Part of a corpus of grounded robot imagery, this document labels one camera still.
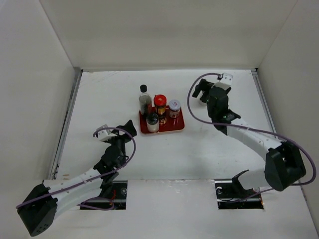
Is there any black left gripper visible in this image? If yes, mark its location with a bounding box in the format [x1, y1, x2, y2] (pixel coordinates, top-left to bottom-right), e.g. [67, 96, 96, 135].
[106, 120, 136, 167]

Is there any small jar white lid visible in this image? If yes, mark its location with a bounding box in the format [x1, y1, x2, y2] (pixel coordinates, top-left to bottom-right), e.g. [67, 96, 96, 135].
[168, 100, 181, 119]

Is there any white shaker black knob lid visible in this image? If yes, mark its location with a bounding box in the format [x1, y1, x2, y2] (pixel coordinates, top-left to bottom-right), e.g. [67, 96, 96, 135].
[146, 112, 160, 133]

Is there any red lid sauce jar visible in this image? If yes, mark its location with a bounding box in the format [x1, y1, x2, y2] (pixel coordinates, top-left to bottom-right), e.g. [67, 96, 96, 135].
[154, 94, 167, 125]

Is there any soy sauce bottle red label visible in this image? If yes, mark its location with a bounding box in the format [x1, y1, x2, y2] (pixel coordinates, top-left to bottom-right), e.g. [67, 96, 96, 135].
[139, 85, 152, 118]

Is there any salt grinder black clear top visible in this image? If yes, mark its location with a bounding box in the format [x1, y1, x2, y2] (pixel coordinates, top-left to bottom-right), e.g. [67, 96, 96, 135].
[198, 99, 207, 106]

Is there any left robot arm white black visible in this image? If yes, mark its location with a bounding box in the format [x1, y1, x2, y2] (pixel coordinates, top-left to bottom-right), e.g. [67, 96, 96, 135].
[16, 120, 137, 237]

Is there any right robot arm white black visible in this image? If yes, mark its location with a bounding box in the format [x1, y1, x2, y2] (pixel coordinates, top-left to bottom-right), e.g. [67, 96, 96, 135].
[192, 79, 306, 197]

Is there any red lacquer tray gold emblem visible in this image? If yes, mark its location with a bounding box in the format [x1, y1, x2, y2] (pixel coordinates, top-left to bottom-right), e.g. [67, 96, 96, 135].
[139, 106, 185, 134]

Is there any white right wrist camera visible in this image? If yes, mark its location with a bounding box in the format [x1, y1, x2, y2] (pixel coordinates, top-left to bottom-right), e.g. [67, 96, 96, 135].
[214, 73, 233, 90]

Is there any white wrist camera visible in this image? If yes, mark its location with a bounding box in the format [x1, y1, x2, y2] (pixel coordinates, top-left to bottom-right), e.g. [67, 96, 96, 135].
[214, 73, 233, 90]
[93, 124, 117, 142]

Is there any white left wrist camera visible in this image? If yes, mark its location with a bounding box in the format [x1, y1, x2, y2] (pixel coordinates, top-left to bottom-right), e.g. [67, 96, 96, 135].
[93, 124, 117, 142]

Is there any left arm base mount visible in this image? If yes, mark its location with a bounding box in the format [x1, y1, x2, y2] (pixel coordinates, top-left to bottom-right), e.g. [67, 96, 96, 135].
[79, 181, 128, 211]

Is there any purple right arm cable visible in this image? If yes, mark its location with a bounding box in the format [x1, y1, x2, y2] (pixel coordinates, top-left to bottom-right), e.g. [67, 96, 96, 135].
[186, 72, 319, 202]

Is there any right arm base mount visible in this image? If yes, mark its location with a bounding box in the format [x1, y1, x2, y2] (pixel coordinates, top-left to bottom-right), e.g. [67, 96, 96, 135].
[214, 170, 264, 210]

